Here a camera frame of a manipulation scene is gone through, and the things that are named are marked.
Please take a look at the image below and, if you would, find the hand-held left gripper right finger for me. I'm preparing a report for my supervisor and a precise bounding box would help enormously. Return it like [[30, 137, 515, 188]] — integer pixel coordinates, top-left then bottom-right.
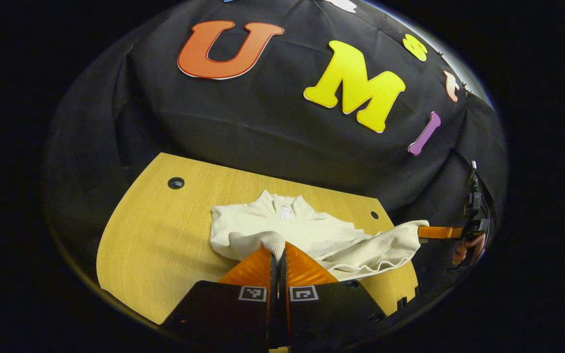
[[282, 241, 387, 345]]

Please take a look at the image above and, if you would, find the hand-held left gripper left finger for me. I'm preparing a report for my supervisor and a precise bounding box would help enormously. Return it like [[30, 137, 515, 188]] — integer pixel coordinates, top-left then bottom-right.
[[162, 245, 280, 345]]

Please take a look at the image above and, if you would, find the black backdrop cloth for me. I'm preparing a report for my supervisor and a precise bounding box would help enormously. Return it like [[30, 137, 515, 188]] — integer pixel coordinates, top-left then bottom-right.
[[42, 0, 509, 295]]

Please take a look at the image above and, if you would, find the cream knit sweater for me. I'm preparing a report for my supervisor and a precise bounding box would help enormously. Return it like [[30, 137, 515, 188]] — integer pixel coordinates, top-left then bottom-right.
[[210, 190, 429, 281]]

